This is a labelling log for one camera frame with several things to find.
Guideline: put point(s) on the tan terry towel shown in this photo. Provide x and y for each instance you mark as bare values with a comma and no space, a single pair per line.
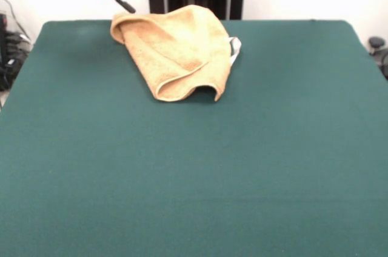
182,51

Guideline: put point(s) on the black equipment pile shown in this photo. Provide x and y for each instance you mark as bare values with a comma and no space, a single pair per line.
12,57

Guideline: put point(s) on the dark green table cloth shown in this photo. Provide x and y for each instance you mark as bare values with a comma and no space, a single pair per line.
242,163

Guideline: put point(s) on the grey office chair base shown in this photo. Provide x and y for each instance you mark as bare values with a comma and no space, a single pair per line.
379,51

